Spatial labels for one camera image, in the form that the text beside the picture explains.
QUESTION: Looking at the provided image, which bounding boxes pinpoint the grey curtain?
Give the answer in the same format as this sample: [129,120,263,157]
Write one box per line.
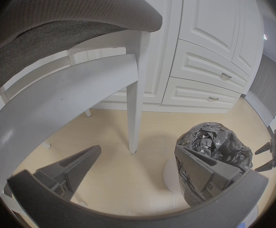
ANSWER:
[248,52,276,118]

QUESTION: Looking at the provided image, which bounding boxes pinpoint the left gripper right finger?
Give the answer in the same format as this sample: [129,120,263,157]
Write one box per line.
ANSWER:
[175,145,240,199]

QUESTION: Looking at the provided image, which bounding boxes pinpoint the white wardrobe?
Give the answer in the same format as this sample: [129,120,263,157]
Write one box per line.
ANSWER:
[100,0,264,114]

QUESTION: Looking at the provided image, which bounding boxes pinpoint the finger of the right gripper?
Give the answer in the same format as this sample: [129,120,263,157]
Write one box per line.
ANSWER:
[255,142,274,155]
[255,159,276,172]

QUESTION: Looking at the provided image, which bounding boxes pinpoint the black plastic bag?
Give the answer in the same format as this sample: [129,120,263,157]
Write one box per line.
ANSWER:
[175,122,253,207]

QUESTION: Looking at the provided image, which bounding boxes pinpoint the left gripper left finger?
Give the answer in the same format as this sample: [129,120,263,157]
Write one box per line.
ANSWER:
[34,145,102,201]

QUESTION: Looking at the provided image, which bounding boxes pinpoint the white chair grey cushions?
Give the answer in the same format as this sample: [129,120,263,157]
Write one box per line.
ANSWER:
[0,0,163,209]

